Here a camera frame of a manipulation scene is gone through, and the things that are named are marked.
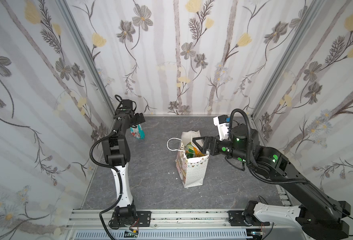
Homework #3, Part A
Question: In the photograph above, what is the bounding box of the teal Fox's candy bag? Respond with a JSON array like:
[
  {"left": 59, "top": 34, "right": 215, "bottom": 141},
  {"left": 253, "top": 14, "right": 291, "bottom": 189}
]
[{"left": 130, "top": 124, "right": 145, "bottom": 140}]

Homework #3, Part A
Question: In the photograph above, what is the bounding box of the patterned white paper bag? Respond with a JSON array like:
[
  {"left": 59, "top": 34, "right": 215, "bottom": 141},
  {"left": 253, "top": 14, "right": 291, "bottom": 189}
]
[{"left": 166, "top": 131, "right": 210, "bottom": 189}]

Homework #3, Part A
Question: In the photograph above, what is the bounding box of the green yellow Fox's candy bag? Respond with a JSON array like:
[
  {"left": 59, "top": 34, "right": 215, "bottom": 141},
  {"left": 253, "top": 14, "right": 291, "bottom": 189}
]
[{"left": 184, "top": 142, "right": 199, "bottom": 155}]

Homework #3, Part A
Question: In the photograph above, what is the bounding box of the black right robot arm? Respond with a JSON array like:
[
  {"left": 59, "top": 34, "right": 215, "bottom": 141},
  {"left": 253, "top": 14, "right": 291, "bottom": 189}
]
[{"left": 193, "top": 109, "right": 351, "bottom": 240}]

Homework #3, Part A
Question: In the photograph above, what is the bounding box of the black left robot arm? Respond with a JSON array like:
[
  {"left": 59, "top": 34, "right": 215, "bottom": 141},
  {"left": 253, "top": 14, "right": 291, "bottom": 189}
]
[{"left": 89, "top": 95, "right": 145, "bottom": 240}]

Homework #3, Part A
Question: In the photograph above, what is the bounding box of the orange snack packet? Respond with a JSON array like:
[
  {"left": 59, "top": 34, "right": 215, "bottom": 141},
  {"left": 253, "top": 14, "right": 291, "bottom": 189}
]
[{"left": 186, "top": 149, "right": 206, "bottom": 159}]

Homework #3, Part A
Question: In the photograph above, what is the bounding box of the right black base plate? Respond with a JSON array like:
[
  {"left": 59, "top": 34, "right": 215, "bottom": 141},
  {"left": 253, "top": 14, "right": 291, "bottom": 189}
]
[{"left": 228, "top": 210, "right": 271, "bottom": 227}]

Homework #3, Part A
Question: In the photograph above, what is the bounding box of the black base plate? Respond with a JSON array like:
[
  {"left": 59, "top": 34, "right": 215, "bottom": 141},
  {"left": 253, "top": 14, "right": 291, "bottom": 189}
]
[
  {"left": 228, "top": 210, "right": 271, "bottom": 227},
  {"left": 108, "top": 211, "right": 151, "bottom": 230}
]

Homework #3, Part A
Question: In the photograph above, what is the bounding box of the white slotted cable duct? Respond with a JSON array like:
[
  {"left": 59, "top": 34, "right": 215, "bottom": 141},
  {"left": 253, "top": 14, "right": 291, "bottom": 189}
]
[{"left": 73, "top": 229, "right": 252, "bottom": 240}]

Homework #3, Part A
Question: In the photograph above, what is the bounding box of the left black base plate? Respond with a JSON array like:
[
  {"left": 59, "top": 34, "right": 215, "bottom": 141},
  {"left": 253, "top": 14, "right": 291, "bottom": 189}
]
[{"left": 108, "top": 211, "right": 151, "bottom": 230}]

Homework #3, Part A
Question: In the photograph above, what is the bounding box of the aluminium mounting rail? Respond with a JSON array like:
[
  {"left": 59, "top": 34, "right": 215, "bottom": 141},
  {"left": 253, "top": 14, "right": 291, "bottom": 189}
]
[{"left": 65, "top": 209, "right": 236, "bottom": 230}]

